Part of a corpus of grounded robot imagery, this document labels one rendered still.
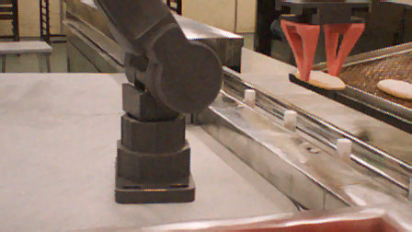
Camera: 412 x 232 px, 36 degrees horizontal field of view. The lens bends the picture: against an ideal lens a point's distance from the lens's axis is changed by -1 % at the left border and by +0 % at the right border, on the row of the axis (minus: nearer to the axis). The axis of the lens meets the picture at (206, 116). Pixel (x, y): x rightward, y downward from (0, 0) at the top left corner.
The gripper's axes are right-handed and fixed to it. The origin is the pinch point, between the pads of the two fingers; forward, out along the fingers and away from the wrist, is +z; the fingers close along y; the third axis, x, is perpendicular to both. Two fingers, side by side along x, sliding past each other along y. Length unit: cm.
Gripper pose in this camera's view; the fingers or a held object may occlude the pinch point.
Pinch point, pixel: (318, 73)
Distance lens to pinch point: 82.8
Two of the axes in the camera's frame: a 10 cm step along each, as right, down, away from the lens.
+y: -9.4, 0.8, -3.3
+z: -0.1, 9.7, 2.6
